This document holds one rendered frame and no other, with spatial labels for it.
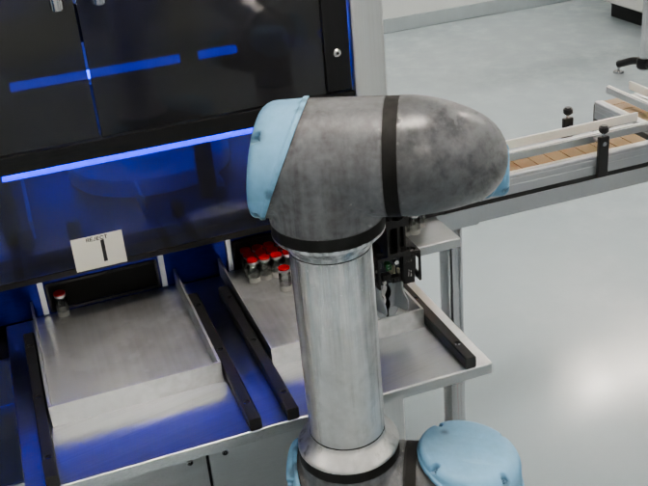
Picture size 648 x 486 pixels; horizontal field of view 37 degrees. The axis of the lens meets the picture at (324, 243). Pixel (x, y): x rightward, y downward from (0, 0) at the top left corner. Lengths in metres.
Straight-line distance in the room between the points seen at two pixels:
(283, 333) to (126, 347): 0.26
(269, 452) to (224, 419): 0.53
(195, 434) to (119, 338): 0.31
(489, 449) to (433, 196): 0.35
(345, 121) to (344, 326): 0.22
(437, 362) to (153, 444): 0.44
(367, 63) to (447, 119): 0.78
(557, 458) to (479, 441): 1.59
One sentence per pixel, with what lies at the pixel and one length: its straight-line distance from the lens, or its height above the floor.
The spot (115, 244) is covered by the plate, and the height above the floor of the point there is 1.03.
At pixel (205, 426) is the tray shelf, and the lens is 1.42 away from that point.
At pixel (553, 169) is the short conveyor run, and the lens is 2.05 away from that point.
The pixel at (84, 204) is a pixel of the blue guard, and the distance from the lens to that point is 1.61.
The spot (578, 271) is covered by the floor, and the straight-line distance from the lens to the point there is 3.59.
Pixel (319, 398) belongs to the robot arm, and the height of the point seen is 1.11.
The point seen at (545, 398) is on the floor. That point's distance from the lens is 2.92.
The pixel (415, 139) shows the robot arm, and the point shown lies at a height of 1.41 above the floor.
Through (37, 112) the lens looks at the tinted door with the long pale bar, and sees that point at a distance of 1.56.
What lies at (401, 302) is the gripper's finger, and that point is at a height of 0.95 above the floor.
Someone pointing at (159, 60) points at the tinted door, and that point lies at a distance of 1.57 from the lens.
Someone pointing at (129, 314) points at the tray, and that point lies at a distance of 1.72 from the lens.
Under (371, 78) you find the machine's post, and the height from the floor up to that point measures 1.23.
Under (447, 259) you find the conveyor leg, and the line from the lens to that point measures 2.06.
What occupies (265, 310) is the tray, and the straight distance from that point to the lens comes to 1.66.
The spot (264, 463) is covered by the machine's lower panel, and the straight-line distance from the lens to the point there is 1.96.
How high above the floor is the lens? 1.72
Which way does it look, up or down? 27 degrees down
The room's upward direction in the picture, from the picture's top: 5 degrees counter-clockwise
